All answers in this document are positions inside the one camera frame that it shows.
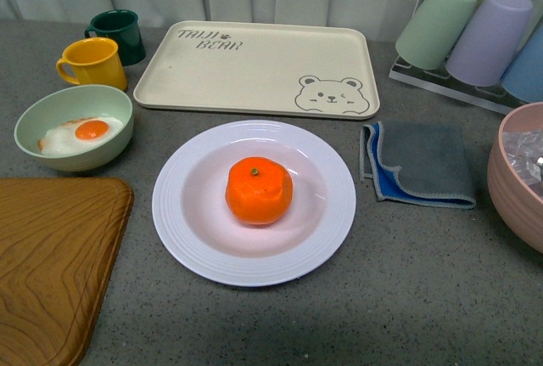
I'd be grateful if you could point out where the orange mandarin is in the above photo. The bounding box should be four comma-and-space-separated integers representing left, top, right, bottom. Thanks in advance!
225, 156, 294, 225

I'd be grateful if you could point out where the white round plate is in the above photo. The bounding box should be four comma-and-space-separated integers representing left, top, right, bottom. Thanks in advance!
152, 120, 356, 287

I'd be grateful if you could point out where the cream bear tray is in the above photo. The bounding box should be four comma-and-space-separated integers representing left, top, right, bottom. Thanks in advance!
133, 20, 380, 120

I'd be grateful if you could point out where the grey blue folded cloth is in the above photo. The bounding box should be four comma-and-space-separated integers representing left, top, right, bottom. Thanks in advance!
359, 121, 476, 210

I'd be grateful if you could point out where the fake fried egg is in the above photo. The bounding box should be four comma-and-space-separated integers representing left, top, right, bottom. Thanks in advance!
37, 116, 123, 156

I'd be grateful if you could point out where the dark green mug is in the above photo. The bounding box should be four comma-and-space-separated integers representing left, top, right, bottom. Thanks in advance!
84, 9, 146, 66

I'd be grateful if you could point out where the yellow mug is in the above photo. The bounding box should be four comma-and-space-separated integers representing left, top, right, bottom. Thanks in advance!
56, 37, 128, 91

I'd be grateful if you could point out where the light green cup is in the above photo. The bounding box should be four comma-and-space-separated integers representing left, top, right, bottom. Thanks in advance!
395, 0, 478, 70

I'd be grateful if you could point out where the wooden cutting board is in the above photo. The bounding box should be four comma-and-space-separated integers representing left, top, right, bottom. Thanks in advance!
1, 178, 133, 365

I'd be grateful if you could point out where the light green bowl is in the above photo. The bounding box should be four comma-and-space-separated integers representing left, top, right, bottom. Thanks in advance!
14, 85, 134, 172

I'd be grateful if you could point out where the pink bowl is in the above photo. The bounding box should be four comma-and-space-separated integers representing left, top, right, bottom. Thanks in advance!
487, 102, 542, 252

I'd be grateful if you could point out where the purple cup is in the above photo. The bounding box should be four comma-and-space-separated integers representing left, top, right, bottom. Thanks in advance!
445, 0, 533, 87

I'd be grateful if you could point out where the clear plastic wrap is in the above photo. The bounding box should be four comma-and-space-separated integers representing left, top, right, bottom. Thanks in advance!
501, 129, 543, 198

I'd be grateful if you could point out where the blue cup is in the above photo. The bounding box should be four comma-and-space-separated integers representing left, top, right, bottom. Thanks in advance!
501, 24, 543, 103

